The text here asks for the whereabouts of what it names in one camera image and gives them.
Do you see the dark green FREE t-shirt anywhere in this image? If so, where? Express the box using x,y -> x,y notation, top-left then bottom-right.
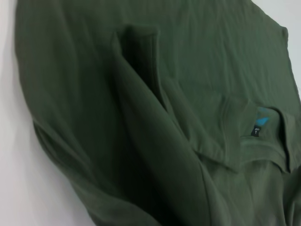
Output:
14,0 -> 301,226

